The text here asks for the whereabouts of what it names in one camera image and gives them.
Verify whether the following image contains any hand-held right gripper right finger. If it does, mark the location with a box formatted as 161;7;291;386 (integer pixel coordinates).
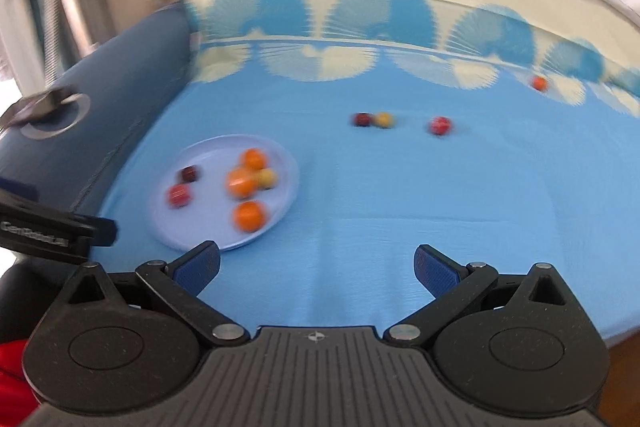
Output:
384;244;572;349

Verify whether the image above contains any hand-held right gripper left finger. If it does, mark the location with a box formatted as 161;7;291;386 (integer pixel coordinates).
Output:
60;240;251;349

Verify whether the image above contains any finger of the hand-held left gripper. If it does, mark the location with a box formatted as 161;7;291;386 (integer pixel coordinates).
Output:
89;217;119;249

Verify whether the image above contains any light blue plastic plate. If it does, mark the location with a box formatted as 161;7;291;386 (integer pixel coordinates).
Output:
147;134;301;253

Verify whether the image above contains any large orange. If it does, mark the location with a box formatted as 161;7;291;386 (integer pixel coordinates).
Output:
225;168;260;200
232;200;268;233

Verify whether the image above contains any blue fan-printed blanket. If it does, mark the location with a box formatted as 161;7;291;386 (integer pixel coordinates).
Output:
95;0;640;350

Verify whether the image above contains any black smartphone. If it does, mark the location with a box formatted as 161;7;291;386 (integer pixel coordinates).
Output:
0;89;77;128

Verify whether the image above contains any blue fabric sofa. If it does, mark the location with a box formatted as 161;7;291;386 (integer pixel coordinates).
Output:
0;9;197;268

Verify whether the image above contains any red cloth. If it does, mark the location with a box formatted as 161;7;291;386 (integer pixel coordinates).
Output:
0;339;42;427

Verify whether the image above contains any white charging cable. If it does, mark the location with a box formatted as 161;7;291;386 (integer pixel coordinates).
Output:
20;93;92;140

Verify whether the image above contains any black-white dotted strap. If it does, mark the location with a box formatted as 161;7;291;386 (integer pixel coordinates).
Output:
42;0;65;82

